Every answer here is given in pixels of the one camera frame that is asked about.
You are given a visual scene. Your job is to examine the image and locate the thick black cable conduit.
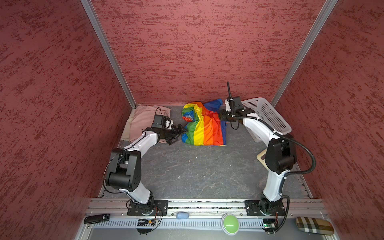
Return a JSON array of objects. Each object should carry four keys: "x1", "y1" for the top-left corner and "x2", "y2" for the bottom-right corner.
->
[{"x1": 226, "y1": 80, "x2": 317, "y2": 178}]

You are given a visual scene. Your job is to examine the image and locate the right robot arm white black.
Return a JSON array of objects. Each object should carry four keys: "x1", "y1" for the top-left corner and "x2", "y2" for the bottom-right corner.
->
[{"x1": 219, "y1": 108, "x2": 297, "y2": 216}]

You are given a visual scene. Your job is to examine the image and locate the aluminium corner post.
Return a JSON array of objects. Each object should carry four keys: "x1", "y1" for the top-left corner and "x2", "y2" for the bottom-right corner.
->
[
  {"x1": 271, "y1": 0, "x2": 338, "y2": 107},
  {"x1": 81, "y1": 0, "x2": 137, "y2": 109}
]

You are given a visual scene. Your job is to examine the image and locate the black flat remote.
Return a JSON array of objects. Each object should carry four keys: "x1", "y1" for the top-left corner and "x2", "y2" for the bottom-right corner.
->
[{"x1": 84, "y1": 214, "x2": 111, "y2": 225}]

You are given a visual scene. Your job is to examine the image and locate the pink shorts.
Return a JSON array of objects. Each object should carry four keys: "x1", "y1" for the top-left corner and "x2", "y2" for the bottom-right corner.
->
[{"x1": 127, "y1": 105, "x2": 171, "y2": 143}]

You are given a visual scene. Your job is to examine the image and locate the plaid glasses case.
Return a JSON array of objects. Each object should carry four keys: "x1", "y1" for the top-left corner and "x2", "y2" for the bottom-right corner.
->
[{"x1": 296, "y1": 217, "x2": 335, "y2": 236}]

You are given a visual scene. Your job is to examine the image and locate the green round button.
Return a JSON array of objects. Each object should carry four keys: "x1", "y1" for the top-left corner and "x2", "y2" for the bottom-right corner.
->
[{"x1": 221, "y1": 213, "x2": 240, "y2": 236}]

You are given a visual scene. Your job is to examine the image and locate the white plastic laundry basket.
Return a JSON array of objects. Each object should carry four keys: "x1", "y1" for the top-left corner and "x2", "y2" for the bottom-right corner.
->
[{"x1": 242, "y1": 98, "x2": 292, "y2": 146}]

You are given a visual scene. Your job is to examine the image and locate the beige shorts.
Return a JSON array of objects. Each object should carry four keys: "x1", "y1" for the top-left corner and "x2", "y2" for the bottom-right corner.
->
[{"x1": 121, "y1": 118, "x2": 133, "y2": 142}]

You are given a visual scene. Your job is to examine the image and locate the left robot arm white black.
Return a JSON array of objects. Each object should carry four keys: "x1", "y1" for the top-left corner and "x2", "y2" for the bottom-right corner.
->
[{"x1": 104, "y1": 124, "x2": 187, "y2": 216}]

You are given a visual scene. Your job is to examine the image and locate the aluminium corner post left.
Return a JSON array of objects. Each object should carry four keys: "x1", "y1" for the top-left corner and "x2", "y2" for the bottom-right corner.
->
[{"x1": 81, "y1": 0, "x2": 137, "y2": 109}]

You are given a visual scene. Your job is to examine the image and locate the aluminium front rail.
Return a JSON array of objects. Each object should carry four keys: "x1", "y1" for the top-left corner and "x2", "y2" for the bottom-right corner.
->
[{"x1": 85, "y1": 198, "x2": 330, "y2": 219}]

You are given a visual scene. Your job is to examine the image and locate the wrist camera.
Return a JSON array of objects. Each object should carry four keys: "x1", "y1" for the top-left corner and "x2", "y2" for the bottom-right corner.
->
[
  {"x1": 225, "y1": 97, "x2": 245, "y2": 114},
  {"x1": 151, "y1": 115, "x2": 174, "y2": 130}
]

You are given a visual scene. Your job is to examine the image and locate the aluminium corner post right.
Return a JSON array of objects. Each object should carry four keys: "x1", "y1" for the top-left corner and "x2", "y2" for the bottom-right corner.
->
[{"x1": 271, "y1": 0, "x2": 338, "y2": 107}]

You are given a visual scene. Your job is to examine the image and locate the cream calculator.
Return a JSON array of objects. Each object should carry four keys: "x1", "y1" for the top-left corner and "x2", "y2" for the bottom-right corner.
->
[{"x1": 257, "y1": 149, "x2": 269, "y2": 170}]

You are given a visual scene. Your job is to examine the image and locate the left circuit board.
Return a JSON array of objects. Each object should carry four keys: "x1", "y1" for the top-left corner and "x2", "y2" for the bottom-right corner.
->
[{"x1": 136, "y1": 219, "x2": 158, "y2": 235}]

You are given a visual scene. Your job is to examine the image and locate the small blue oval object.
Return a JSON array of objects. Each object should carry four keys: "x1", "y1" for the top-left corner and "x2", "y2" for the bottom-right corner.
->
[{"x1": 176, "y1": 212, "x2": 189, "y2": 220}]

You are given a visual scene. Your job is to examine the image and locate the colourful shorts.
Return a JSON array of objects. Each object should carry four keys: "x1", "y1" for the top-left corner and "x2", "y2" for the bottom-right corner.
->
[{"x1": 182, "y1": 99, "x2": 227, "y2": 146}]

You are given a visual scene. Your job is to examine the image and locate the right circuit board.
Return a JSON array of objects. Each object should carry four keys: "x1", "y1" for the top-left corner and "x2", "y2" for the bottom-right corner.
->
[{"x1": 262, "y1": 219, "x2": 279, "y2": 234}]

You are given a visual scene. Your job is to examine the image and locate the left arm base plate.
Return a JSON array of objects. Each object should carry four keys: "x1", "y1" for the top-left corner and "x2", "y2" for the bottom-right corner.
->
[{"x1": 127, "y1": 200, "x2": 169, "y2": 217}]

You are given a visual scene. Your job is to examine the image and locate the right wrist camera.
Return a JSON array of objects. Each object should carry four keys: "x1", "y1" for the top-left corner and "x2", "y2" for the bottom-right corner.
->
[{"x1": 225, "y1": 97, "x2": 245, "y2": 114}]

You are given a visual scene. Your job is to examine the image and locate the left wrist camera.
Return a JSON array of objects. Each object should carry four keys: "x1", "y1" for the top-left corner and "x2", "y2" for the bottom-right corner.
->
[{"x1": 151, "y1": 115, "x2": 174, "y2": 130}]

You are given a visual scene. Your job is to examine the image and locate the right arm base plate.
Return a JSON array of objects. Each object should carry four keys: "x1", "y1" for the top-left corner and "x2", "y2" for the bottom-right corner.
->
[{"x1": 245, "y1": 199, "x2": 286, "y2": 217}]

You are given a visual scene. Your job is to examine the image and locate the circuit board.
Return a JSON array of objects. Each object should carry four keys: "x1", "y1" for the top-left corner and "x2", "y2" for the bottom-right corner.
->
[
  {"x1": 136, "y1": 219, "x2": 158, "y2": 235},
  {"x1": 262, "y1": 219, "x2": 279, "y2": 234}
]

